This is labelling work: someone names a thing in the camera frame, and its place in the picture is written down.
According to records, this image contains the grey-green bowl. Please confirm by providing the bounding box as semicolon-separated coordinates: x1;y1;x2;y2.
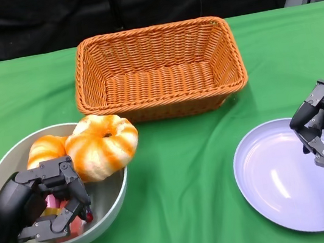
0;114;139;243

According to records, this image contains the large orange-striped ring bread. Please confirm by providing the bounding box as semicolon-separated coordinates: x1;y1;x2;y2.
61;108;145;186

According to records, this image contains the salmon pink cake slice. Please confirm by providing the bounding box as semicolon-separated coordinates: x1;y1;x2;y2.
67;212;96;238

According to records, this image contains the orange wicker basket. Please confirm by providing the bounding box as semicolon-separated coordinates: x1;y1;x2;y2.
66;10;253;132

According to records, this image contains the black backdrop curtain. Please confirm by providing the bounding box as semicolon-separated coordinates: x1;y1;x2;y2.
0;0;318;63

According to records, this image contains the small orange-striped ring bread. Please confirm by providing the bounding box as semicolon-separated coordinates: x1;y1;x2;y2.
23;132;74;173

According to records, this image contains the green tablecloth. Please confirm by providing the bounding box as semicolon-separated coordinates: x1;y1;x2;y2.
0;0;324;243

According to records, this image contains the lilac plate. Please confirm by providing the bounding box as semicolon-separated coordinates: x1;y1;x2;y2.
227;111;324;243

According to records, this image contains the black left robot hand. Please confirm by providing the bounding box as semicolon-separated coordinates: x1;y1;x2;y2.
0;152;98;243

